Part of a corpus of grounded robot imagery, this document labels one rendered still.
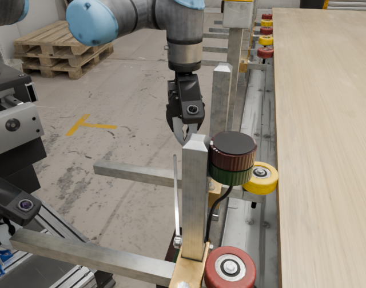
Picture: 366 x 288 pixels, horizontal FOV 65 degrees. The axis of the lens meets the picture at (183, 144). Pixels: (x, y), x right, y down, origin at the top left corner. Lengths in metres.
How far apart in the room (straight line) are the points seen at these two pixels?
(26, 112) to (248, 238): 0.69
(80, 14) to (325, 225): 0.55
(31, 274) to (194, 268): 1.01
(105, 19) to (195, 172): 0.28
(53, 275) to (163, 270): 0.91
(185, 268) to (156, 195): 1.39
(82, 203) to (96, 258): 1.39
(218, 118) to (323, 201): 0.27
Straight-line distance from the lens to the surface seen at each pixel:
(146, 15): 0.62
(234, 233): 0.91
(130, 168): 0.74
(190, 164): 0.39
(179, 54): 0.61
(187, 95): 0.60
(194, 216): 0.45
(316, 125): 0.91
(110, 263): 0.56
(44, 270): 1.43
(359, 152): 0.84
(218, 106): 0.61
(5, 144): 0.83
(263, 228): 0.94
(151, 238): 1.68
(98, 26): 0.51
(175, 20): 0.59
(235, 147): 0.37
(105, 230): 1.76
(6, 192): 0.58
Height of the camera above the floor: 1.32
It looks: 34 degrees down
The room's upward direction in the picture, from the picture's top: straight up
